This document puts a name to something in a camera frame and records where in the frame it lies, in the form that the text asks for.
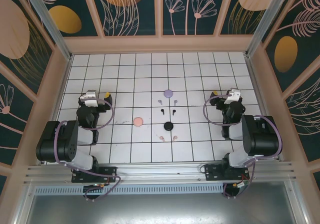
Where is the grey metal panel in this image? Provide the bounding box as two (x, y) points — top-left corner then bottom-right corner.
(14, 193), (308, 224)

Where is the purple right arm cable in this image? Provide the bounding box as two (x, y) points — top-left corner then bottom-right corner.
(202, 95), (284, 199)

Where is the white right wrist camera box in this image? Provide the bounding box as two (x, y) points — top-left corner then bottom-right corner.
(223, 88), (242, 105)

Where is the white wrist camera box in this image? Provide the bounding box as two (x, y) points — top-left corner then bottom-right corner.
(79, 90), (99, 107)
(223, 88), (242, 105)

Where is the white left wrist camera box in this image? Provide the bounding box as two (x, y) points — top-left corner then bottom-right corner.
(79, 90), (99, 107)

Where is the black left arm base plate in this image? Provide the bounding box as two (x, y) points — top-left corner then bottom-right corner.
(71, 166), (118, 184)

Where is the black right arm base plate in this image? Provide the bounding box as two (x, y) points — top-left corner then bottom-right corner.
(204, 164), (251, 182)

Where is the aluminium mounting rail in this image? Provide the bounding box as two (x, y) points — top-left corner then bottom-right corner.
(23, 160), (297, 186)

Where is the slotted grey cable duct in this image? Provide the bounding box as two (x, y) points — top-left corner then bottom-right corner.
(34, 184), (226, 195)

